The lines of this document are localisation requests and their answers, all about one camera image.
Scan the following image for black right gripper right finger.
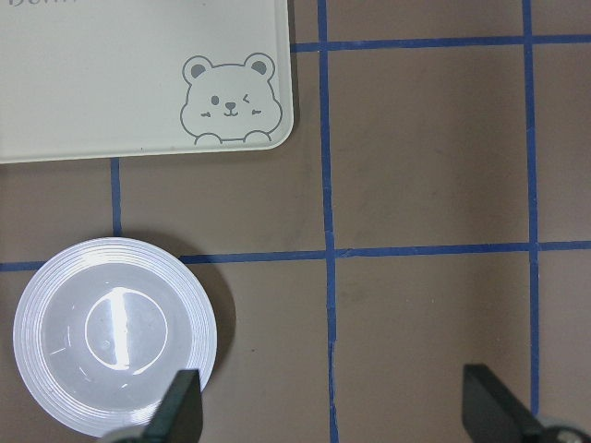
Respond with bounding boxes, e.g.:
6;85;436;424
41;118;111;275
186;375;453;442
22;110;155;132
462;364;544;443

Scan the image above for cream bear tray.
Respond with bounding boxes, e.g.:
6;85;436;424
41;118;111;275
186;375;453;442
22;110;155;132
1;1;294;164

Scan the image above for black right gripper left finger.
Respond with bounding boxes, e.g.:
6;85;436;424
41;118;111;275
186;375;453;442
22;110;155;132
142;369;203;443

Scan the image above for white ridged plate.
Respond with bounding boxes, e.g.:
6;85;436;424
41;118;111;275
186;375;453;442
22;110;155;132
13;237;218;437

